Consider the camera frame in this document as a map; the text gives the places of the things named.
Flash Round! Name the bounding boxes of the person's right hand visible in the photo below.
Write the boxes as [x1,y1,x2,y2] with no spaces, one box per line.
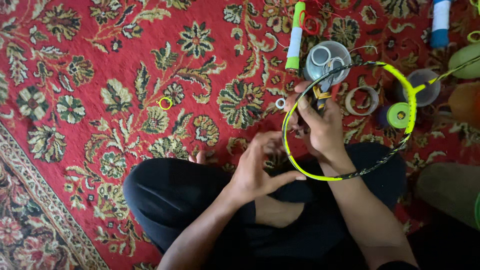
[283,80,348,163]

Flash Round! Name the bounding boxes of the person's left hand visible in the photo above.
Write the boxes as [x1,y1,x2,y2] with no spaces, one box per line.
[224,130,307,206]

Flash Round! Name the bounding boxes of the yellow black handled pliers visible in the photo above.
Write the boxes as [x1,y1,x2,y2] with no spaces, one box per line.
[310,74,335,115]

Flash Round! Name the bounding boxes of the yellow black badminton racket frame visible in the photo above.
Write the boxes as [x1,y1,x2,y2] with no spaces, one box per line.
[281,55,480,182]

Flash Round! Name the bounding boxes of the beige empty tape roll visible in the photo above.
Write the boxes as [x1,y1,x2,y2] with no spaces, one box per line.
[344,86,380,116]

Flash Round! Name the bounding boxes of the person's bare foot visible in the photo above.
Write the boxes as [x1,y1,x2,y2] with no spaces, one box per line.
[254,194,305,229]

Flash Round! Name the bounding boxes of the white tape roll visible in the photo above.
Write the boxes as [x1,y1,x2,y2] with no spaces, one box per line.
[311,45,332,67]

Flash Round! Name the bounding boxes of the person's black trousers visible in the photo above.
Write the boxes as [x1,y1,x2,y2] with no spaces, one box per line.
[122,142,409,270]

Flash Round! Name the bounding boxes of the clear round plastic container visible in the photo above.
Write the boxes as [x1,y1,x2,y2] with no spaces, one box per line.
[303,40,352,84]

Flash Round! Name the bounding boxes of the clear plastic cup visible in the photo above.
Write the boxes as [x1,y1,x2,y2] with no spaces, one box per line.
[402,68,442,108]

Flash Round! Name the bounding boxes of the olive grey cushion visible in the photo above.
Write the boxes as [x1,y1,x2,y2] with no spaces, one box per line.
[414,161,480,230]

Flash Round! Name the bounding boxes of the orange rounded object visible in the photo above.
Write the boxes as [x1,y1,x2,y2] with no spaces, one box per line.
[448,81,480,127]

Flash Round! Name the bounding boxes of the light green rounded object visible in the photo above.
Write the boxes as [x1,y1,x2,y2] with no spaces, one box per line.
[448,40,480,80]

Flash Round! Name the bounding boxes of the red patterned carpet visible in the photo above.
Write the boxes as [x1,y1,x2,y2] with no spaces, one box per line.
[0,0,480,270]

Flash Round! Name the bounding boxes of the green string spool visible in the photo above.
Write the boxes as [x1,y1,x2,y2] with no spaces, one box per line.
[386,101,412,130]

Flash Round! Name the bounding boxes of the white string piece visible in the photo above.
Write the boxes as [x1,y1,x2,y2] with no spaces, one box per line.
[348,45,378,54]

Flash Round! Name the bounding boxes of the green white racket handle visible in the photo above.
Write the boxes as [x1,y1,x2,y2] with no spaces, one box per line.
[284,0,307,73]

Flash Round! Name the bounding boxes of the red string coil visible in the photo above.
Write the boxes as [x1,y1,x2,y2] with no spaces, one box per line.
[298,10,321,36]

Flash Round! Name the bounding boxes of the blue white racket handle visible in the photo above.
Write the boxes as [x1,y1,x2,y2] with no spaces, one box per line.
[430,0,453,49]

